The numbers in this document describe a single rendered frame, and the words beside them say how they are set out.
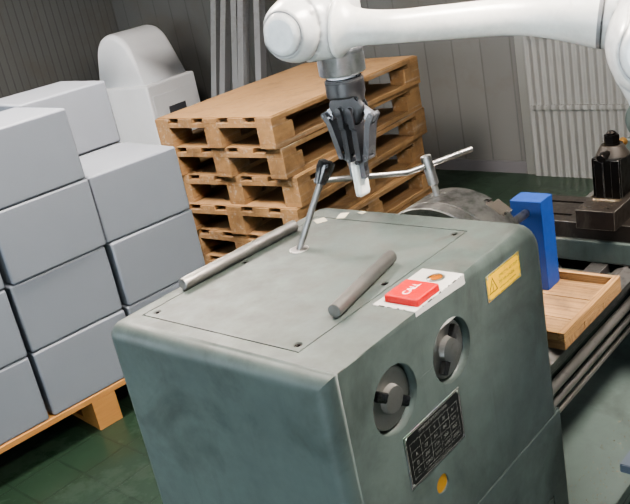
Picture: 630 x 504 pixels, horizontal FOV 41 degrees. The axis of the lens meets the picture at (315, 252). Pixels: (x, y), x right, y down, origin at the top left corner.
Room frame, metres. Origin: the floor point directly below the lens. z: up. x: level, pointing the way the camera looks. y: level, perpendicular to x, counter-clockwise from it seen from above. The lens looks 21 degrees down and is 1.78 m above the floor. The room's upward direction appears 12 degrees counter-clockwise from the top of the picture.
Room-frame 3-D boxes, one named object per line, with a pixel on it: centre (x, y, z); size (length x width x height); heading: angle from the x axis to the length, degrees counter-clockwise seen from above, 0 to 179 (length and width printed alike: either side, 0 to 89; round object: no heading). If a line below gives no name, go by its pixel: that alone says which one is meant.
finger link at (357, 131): (1.59, -0.13, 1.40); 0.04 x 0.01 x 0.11; 136
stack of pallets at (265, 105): (4.87, -0.05, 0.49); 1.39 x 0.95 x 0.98; 138
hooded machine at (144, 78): (7.20, 1.11, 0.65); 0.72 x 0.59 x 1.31; 45
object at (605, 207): (1.99, -0.76, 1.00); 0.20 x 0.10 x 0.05; 136
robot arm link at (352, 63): (1.59, -0.12, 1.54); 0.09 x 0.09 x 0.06
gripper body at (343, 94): (1.60, -0.12, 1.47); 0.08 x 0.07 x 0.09; 46
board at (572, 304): (1.79, -0.45, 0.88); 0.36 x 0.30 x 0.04; 46
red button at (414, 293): (1.13, -0.13, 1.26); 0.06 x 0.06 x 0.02; 46
